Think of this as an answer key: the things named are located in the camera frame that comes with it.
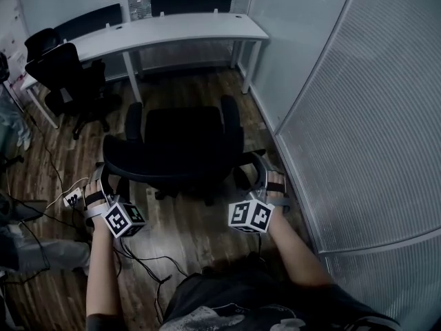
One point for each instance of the person's right hand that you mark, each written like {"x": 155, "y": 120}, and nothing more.
{"x": 277, "y": 178}

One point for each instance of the black desk divider panel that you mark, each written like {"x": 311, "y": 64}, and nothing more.
{"x": 89, "y": 21}
{"x": 193, "y": 3}

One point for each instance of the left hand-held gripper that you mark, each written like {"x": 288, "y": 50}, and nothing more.
{"x": 124, "y": 219}

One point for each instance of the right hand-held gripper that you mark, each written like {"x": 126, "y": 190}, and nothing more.
{"x": 251, "y": 216}

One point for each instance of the person's left hand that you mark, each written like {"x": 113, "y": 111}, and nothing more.
{"x": 93, "y": 188}

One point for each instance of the person's black printed shirt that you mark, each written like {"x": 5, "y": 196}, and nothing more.
{"x": 258, "y": 298}

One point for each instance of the white desk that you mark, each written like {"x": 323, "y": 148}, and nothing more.
{"x": 172, "y": 29}

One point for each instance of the person's right forearm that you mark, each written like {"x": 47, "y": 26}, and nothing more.
{"x": 296, "y": 250}

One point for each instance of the person's left forearm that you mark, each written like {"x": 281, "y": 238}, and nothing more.
{"x": 101, "y": 271}

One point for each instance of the white power strip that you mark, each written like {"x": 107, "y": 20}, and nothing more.
{"x": 74, "y": 197}

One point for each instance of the black headrest office chair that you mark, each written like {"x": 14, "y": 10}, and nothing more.
{"x": 65, "y": 74}

